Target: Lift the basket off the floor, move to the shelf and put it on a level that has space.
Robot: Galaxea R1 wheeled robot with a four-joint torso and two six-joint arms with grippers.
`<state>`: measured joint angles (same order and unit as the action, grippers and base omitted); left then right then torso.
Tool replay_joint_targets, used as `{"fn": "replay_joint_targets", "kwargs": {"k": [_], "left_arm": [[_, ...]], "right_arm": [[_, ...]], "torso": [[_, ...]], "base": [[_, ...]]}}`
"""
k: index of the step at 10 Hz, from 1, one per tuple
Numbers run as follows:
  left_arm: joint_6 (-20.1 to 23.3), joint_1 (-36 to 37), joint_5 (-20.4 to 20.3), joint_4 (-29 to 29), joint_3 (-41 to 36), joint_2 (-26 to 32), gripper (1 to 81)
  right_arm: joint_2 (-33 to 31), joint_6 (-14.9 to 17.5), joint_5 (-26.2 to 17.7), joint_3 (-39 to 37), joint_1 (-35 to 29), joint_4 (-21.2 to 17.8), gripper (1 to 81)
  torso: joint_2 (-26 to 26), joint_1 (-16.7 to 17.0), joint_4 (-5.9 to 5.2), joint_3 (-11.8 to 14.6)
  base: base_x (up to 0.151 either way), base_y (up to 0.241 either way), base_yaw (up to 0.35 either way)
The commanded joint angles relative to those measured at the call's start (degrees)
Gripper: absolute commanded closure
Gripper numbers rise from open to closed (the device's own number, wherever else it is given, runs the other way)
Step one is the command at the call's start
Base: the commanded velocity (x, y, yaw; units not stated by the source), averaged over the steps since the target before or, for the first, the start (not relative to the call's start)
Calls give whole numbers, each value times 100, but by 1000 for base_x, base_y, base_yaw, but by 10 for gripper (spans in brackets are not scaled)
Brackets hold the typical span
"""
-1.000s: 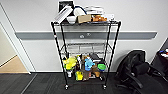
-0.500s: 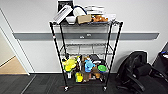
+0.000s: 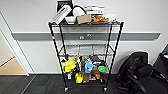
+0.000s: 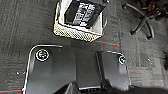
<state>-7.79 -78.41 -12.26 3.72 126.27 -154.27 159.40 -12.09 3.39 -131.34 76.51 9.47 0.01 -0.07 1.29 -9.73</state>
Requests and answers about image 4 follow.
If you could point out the grey robot torso limb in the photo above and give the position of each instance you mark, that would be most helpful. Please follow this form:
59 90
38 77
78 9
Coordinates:
87 71

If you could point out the black office chair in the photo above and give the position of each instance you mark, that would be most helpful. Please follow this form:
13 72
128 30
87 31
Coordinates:
145 15

